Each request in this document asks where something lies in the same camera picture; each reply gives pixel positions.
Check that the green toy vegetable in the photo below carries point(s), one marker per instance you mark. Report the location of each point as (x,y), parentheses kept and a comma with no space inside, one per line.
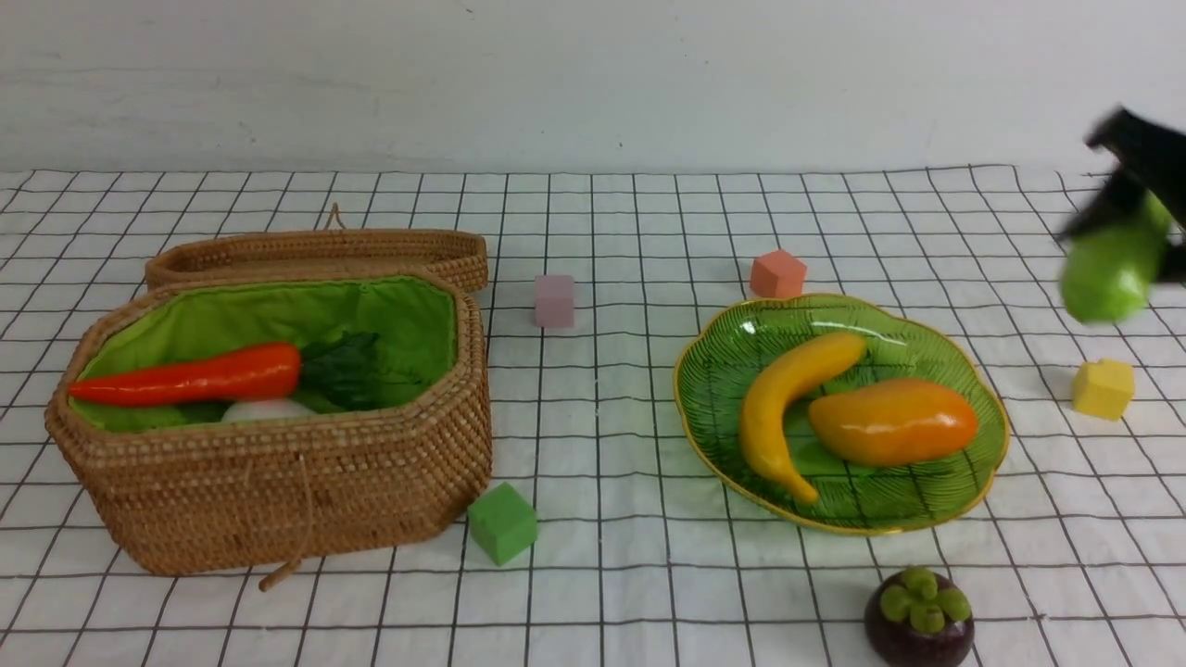
(1108,276)

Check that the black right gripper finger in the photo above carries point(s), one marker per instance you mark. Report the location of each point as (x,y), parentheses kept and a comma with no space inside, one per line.
(1172,258)
(1117,205)

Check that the white black grid tablecloth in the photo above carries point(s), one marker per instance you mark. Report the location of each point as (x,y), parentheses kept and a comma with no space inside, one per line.
(643,558)

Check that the green glass leaf plate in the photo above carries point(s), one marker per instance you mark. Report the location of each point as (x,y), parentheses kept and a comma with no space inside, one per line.
(714,372)

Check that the purple toy mangosteen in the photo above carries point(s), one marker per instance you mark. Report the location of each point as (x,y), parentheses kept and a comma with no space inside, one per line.
(919,618)

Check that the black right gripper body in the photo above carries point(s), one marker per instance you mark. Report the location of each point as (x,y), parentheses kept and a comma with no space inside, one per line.
(1152,153)

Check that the white toy radish with leaves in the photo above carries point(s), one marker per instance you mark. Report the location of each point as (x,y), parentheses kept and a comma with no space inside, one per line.
(271,409)

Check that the yellow foam cube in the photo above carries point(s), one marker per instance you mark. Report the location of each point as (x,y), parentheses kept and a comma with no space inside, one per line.
(1103,389)

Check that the pink foam cube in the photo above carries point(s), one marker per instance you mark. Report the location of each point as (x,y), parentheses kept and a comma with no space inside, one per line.
(554,303)

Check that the green foam cube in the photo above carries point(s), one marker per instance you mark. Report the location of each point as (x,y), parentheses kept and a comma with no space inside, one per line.
(503,523)

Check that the yellow toy banana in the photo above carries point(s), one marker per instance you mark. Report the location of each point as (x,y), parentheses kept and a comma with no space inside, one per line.
(793,375)

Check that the woven wicker basket lid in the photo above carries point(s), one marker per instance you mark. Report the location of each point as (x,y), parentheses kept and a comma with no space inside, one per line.
(457,257)

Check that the woven wicker basket green lining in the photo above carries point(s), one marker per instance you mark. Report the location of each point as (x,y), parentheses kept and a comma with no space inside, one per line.
(182,492)

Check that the orange toy carrot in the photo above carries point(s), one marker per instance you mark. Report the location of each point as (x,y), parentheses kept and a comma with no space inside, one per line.
(344,371)

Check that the orange foam cube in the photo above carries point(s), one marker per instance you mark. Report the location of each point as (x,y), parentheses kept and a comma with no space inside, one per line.
(777,274)

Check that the orange toy mango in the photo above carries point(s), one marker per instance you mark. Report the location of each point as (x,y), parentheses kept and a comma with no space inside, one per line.
(895,422)

